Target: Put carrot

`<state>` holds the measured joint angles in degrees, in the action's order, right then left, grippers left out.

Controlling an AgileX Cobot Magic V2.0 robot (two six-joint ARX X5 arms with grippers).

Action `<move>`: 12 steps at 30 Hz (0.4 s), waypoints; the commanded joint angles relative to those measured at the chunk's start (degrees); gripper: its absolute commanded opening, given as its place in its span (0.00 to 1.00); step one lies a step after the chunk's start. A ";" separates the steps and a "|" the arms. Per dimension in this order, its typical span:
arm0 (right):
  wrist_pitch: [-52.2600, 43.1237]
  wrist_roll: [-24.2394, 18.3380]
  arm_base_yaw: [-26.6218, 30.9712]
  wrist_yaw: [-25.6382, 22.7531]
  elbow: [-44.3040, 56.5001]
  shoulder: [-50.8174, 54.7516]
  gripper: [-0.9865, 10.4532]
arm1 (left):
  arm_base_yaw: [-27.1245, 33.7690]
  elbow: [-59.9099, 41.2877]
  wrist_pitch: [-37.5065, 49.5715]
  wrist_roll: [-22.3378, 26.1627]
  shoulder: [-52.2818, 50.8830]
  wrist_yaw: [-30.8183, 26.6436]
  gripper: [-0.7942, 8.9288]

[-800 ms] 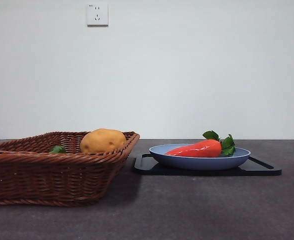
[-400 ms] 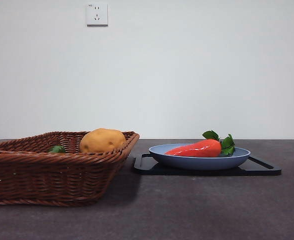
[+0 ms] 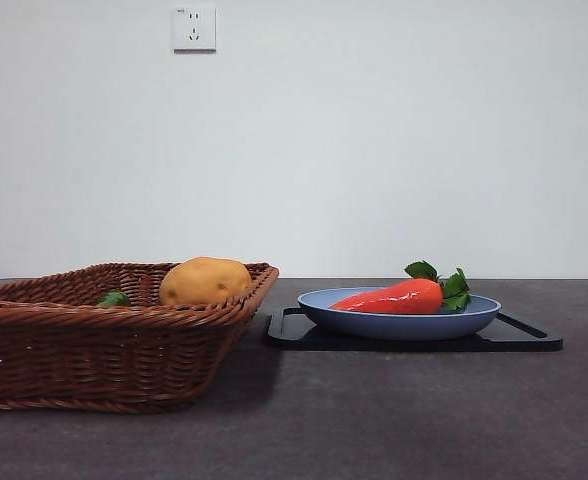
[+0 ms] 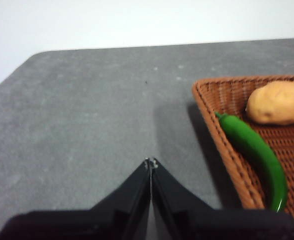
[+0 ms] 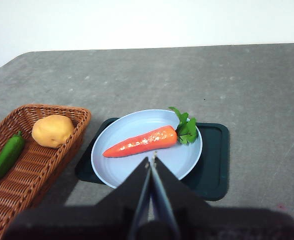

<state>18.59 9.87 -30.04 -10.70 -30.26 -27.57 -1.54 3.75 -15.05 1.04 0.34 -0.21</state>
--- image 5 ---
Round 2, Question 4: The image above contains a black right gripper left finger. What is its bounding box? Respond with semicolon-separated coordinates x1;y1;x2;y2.
1;156;151;240

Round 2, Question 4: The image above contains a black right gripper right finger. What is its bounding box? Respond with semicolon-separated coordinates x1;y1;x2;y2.
151;150;294;240

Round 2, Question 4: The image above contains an orange carrot with green leaves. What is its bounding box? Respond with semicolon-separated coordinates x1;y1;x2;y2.
102;106;200;159

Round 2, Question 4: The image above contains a dark rectangular tray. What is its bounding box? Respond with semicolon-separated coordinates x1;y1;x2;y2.
74;117;231;202

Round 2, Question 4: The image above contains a brown woven wicker basket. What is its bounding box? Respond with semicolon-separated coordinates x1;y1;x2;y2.
0;103;92;240

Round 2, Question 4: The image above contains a pale blue round plate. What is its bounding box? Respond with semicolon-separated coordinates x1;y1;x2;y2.
90;108;203;190

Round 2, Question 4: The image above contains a yellow-brown potato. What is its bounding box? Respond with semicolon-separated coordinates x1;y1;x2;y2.
31;114;76;150

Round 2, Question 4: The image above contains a green chili pepper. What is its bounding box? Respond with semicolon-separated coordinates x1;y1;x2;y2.
0;130;27;191

